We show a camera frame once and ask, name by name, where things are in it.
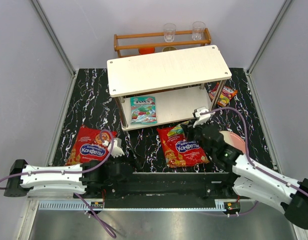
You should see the black marble mat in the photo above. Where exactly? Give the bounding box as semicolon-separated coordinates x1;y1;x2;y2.
52;67;277;173

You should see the right red Konfety candy bag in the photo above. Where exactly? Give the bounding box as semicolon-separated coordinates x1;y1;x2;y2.
157;127;209;168

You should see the right clear drinking glass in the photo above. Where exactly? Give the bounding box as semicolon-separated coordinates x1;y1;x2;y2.
192;21;205;41

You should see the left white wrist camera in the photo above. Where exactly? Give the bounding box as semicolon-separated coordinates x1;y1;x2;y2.
103;138;125;158

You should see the olive round lid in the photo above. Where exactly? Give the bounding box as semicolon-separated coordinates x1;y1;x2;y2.
162;46;177;52

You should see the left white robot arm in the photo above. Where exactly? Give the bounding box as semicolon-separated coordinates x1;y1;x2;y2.
3;147;141;198

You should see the white two-tier shelf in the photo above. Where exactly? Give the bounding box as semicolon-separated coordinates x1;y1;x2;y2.
107;45;232;131

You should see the clear drinking glass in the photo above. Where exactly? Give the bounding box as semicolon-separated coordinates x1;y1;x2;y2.
192;21;205;41
163;23;176;43

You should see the cream floral plate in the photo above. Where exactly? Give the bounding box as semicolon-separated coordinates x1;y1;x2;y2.
220;131;246;154

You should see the left clear drinking glass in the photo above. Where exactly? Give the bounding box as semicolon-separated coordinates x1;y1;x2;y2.
163;23;176;43

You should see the red konfety candy bag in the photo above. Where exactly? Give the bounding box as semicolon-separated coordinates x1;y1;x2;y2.
157;127;209;168
66;125;111;166

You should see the green yellow Fox's candy bag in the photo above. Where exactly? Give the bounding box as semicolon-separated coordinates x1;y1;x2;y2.
167;121;190;140

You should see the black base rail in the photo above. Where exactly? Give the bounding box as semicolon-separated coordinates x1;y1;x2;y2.
82;172;237;209

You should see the left red Konfety candy bag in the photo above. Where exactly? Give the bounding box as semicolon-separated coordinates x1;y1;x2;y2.
66;125;111;166

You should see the teal Fox's mint candy bag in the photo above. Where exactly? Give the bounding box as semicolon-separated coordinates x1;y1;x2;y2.
130;96;157;125

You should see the orange Fox's candy bag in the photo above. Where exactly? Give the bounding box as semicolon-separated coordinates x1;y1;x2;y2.
209;83;238;107

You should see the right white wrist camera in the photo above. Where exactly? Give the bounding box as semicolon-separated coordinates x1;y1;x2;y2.
193;106;211;128

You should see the brown wooden rack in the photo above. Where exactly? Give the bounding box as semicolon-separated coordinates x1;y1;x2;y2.
113;28;211;58

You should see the orange round object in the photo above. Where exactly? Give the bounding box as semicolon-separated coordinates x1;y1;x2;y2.
138;47;155;55

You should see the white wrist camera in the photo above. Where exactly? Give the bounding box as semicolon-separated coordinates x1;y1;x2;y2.
193;106;211;128
103;138;125;158

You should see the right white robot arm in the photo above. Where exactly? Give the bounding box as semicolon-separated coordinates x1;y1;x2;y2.
180;122;308;230

